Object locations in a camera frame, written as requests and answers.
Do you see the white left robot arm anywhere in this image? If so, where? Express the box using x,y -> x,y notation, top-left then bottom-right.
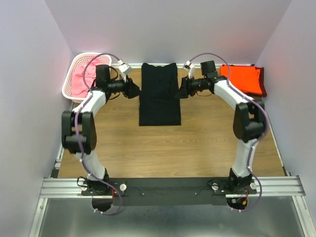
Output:
62,65 -> 140,195

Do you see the pink crumpled t-shirt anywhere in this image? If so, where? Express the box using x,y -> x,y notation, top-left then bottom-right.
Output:
71,58 -> 102,98

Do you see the aluminium front rail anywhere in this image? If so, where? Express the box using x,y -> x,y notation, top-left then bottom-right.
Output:
40,176 -> 305,198

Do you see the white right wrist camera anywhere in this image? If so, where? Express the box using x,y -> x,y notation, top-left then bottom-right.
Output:
183,64 -> 195,79

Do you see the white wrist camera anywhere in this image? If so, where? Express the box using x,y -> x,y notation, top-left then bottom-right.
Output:
183,64 -> 195,79
118,63 -> 132,77

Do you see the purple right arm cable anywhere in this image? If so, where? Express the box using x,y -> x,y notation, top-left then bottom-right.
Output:
185,52 -> 269,213

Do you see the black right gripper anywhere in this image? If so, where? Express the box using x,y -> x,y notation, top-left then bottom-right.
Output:
173,76 -> 205,100

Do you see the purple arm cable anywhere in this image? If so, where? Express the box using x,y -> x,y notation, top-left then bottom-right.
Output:
185,52 -> 269,213
74,52 -> 125,215

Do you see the maroon folded t-shirt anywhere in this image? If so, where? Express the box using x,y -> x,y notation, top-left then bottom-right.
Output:
246,65 -> 267,97

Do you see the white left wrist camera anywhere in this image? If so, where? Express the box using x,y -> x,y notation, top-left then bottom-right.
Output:
118,63 -> 132,77

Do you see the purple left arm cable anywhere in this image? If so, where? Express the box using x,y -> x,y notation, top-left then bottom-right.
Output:
74,52 -> 125,215

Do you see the orange folded t-shirt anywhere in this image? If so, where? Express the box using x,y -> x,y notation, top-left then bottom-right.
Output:
220,65 -> 263,95

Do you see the aluminium back rail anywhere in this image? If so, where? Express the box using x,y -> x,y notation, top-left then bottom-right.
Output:
111,63 -> 255,69

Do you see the black t-shirt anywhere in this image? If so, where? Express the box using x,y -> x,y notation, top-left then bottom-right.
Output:
139,63 -> 181,126

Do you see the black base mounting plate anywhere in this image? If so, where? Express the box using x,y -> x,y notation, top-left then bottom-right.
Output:
79,177 -> 257,209

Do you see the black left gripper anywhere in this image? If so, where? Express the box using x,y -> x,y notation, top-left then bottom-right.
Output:
108,73 -> 144,100

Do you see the pink plastic laundry basket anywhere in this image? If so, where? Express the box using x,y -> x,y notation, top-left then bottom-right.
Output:
62,52 -> 112,104

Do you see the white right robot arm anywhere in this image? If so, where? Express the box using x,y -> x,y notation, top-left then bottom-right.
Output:
175,61 -> 267,194

